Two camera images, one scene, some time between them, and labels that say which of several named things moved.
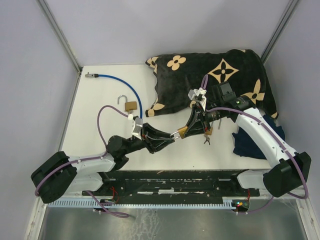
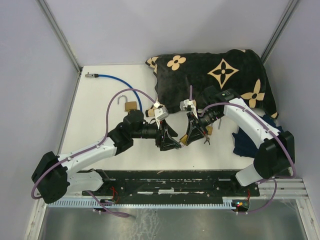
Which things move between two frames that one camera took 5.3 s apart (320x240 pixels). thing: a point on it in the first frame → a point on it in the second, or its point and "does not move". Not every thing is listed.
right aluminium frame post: [289, 10] does not move
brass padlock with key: [129, 106] does not move
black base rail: [204, 183] does not move
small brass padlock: [181, 131] → [183, 140]
